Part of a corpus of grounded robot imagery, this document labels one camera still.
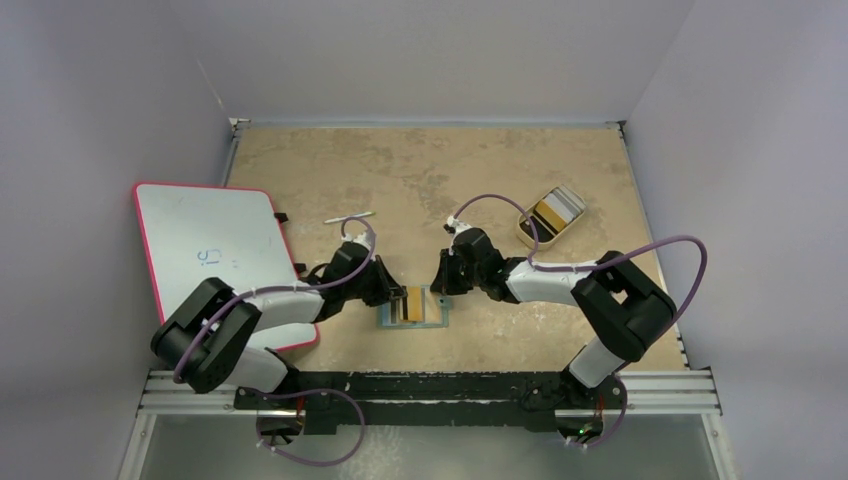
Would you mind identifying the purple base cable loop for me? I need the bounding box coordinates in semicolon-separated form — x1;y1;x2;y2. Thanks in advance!
255;388;368;469

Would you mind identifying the aluminium extrusion frame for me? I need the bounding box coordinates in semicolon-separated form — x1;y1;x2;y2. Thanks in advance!
119;370;721;479

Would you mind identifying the stack of grey cards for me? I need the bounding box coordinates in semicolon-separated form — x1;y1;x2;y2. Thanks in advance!
532;185;587;236

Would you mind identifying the pink framed whiteboard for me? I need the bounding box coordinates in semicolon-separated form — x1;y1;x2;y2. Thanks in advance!
134;183;298;320

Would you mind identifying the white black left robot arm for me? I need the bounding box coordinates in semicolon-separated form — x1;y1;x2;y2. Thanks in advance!
150;241;407;409

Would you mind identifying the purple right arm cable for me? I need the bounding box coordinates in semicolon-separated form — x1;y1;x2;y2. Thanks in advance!
449;193;709;372

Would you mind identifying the beige oval card tray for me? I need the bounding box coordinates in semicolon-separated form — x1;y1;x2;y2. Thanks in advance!
516;188;588;251

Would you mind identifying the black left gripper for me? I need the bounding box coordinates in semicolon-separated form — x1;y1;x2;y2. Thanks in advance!
343;256;406;309

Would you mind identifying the green leather card holder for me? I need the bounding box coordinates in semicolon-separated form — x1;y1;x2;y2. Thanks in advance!
376;285;452;329

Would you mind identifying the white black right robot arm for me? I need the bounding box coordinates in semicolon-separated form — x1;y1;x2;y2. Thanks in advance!
430;223;677;407

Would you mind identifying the white marker pen green cap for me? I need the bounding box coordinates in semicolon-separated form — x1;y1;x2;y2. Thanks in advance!
323;211;375;225

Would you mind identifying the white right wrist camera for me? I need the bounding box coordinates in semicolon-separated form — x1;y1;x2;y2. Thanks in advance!
443;216;472;237

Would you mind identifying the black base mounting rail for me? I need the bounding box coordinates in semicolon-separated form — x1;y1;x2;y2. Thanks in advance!
234;368;627;437

